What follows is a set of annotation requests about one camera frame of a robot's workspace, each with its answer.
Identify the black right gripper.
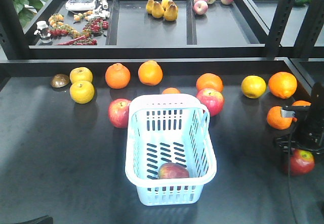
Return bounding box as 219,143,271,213
273,130,323,155

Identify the dark red apple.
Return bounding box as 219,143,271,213
286,149,315,176
158,162,190,179

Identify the dark red apple front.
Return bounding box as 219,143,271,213
158,162,190,179

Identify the light blue plastic basket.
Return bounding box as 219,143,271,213
125,94,217,206

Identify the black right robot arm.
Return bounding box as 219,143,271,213
273,82,323,155

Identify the small orange front right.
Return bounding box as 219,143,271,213
292,100,311,122

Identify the small orange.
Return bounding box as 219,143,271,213
162,87,181,94
292,100,311,122
267,106,293,130

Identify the small orange front left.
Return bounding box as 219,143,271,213
267,106,293,130

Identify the orange near right edge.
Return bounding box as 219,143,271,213
268,72,297,99

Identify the yellow orange fruit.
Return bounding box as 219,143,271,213
241,75,266,99

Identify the pink red apple centre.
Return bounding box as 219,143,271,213
196,88,225,117

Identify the pink red apple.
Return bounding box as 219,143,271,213
196,88,225,117
108,99,131,128

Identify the orange behind centre apple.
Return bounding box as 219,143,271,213
196,73,223,92

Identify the green avocado upper shelf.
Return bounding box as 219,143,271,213
294,0,308,7

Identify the black upper display shelf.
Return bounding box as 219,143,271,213
0,0,324,59

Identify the small orange middle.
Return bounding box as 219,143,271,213
162,87,181,94

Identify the pink apple upper front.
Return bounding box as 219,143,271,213
193,1,208,15

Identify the orange rear middle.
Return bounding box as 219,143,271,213
138,60,163,86

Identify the yellow brown pears cluster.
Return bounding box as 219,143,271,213
145,0,179,22

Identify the pink red apple far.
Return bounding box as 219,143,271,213
108,99,131,128

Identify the orange rear left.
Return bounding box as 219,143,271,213
105,63,131,89

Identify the yellow green apple front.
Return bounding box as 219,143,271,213
69,80,95,104

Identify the yellow green apple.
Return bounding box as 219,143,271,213
69,80,95,104
69,67,93,83

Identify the yellow green apple rear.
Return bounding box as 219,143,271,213
69,67,93,83

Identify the red chili pepper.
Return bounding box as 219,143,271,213
56,36,86,46

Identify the brown half shell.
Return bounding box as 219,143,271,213
50,73,70,88

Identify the white electronic device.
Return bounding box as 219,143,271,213
65,0,97,11

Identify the white capped small bottle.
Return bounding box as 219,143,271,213
33,20,52,43

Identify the black shelf upright post right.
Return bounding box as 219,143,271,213
292,0,323,58

